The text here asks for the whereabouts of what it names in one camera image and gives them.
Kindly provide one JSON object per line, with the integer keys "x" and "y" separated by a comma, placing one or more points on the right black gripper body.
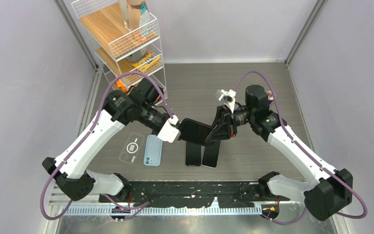
{"x": 235, "y": 122}

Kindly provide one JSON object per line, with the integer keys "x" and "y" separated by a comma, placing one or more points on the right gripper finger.
{"x": 221, "y": 115}
{"x": 219, "y": 133}

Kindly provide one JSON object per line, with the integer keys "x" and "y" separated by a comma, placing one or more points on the black phone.
{"x": 211, "y": 154}

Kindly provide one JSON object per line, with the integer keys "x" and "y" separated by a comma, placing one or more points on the black phone case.
{"x": 194, "y": 131}

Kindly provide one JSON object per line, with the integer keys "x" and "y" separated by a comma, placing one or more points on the light blue phone case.
{"x": 153, "y": 151}

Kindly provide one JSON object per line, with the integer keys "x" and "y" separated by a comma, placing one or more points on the clear phone case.
{"x": 132, "y": 147}

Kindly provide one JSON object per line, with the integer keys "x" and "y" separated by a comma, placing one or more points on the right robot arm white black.
{"x": 324, "y": 191}

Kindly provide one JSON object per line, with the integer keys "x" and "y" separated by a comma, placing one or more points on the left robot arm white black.
{"x": 118, "y": 109}

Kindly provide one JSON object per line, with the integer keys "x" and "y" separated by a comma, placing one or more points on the red bull can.
{"x": 270, "y": 97}

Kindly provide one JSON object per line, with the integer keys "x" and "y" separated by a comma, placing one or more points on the yellow snack bag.
{"x": 149, "y": 62}

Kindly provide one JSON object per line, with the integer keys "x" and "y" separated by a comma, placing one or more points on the orange snack packs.
{"x": 123, "y": 85}

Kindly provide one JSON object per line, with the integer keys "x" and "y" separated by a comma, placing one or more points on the blue white bottle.
{"x": 144, "y": 21}

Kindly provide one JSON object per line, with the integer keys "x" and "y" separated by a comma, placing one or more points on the clear bottle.
{"x": 125, "y": 14}

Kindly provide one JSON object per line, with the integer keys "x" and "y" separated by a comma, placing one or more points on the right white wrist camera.
{"x": 227, "y": 98}

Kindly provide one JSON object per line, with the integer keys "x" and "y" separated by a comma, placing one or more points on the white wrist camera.
{"x": 169, "y": 132}
{"x": 227, "y": 98}

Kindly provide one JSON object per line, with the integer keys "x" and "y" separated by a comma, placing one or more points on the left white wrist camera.
{"x": 169, "y": 132}

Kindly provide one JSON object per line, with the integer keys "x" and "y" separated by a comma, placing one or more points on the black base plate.
{"x": 194, "y": 194}

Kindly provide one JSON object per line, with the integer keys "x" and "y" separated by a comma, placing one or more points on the white wire shelf rack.
{"x": 115, "y": 47}

